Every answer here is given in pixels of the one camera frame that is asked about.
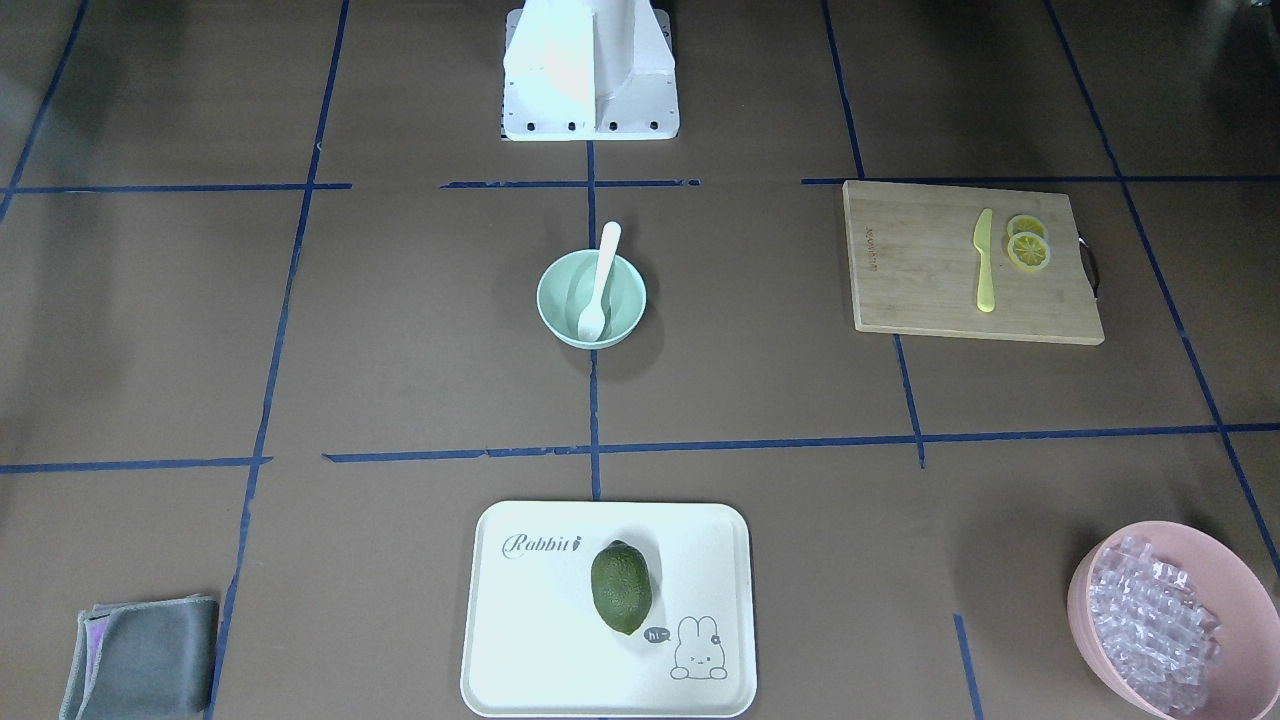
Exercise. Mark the white plastic spoon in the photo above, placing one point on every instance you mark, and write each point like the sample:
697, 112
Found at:
591, 323

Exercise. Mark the light green bowl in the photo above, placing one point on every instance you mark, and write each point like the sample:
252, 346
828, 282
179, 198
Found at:
566, 287

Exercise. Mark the pink bowl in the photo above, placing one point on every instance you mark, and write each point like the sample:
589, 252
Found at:
1244, 683

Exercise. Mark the green lime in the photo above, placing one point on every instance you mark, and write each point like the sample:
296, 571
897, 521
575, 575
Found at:
621, 588

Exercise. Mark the white rabbit tray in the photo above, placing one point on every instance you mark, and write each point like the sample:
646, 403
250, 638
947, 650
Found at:
535, 646

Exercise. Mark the bamboo cutting board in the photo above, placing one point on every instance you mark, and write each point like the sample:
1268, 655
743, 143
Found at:
914, 270

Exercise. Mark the yellow plastic knife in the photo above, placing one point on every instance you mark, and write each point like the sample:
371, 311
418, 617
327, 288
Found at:
985, 299

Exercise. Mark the lower lemon slice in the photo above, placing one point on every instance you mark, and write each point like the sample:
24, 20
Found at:
1029, 250

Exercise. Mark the lemon slice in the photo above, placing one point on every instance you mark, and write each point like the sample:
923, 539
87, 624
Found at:
1026, 223
1029, 250

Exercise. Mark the upper lemon slice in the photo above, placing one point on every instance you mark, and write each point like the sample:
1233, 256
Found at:
1026, 223

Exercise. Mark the grey folded cloth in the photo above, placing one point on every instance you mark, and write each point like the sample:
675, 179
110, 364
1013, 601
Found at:
143, 660

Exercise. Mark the clear ice cubes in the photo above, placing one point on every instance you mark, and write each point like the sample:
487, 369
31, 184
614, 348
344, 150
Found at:
1153, 627

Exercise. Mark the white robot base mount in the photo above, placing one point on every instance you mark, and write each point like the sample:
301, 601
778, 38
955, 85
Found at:
589, 71

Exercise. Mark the board metal handle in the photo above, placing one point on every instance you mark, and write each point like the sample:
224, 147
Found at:
1090, 266

